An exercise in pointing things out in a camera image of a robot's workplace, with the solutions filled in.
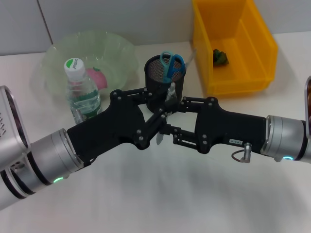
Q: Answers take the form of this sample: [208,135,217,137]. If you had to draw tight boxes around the thin right gripper cable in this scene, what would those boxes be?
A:
[230,147,246,163]

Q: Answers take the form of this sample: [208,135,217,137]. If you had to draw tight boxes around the translucent green fruit bowl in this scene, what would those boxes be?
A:
[40,31,139,98]

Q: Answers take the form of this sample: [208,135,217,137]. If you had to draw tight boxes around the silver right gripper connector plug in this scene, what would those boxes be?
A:
[240,142,253,164]

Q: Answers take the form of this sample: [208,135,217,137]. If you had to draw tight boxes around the black mesh pen cup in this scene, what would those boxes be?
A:
[144,54,187,115]

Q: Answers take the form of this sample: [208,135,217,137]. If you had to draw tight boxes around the blue handled scissors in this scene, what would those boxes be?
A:
[159,50,187,85]

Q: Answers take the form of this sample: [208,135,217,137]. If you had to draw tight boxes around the pink peach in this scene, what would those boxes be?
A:
[85,67,108,91]

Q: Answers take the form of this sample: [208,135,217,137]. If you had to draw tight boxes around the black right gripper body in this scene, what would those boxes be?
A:
[193,96,267,155]

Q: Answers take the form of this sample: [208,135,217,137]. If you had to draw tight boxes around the grey white pen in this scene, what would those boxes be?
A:
[156,82,178,146]

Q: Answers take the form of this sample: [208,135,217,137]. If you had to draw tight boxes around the clear plastic ruler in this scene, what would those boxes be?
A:
[184,48,198,68]

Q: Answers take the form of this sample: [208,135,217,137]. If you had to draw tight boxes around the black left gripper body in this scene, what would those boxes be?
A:
[66,89,149,166]

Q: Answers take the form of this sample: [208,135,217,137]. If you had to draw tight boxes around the clear water bottle green label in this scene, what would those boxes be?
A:
[63,57,102,120]

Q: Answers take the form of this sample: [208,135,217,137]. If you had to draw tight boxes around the yellow plastic bin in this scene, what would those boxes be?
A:
[191,0,279,99]

